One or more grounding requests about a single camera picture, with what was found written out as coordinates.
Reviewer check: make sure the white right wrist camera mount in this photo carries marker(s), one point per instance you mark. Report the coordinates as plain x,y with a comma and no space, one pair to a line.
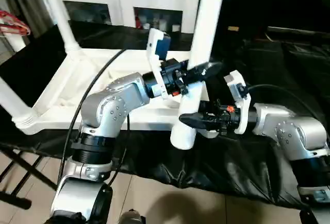
238,87

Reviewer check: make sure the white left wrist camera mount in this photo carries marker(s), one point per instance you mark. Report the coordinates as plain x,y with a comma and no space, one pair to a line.
154,43

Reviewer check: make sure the small yellow label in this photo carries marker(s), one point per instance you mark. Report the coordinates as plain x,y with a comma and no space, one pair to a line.
233,28

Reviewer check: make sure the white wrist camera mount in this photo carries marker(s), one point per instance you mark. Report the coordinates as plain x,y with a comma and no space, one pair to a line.
154,43
238,87

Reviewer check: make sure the black folding frame bar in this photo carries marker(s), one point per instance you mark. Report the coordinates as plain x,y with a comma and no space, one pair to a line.
25,167

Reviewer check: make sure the white plastic table top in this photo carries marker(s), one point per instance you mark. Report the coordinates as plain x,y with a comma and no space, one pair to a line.
77,110

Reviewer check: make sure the grey curtain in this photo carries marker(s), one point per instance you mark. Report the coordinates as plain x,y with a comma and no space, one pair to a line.
28,2

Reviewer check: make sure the black metal bar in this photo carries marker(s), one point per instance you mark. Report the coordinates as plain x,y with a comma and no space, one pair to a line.
296,30

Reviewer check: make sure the black mat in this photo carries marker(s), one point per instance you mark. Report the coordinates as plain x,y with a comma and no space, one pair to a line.
219,167

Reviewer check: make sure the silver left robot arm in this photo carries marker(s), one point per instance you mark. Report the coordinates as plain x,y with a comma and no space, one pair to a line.
111,105

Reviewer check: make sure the white glass-door cabinet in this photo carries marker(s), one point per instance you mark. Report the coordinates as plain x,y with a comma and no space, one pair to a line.
116,0

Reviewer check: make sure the red bottle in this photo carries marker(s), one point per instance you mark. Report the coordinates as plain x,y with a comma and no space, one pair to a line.
139,22

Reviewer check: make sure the white plastic table leg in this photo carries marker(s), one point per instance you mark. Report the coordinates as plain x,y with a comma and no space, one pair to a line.
58,10
13,103
208,23

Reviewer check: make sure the small white jar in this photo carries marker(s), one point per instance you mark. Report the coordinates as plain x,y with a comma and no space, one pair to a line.
147,25
176,27

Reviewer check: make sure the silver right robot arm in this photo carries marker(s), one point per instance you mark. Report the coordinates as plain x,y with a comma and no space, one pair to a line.
296,134

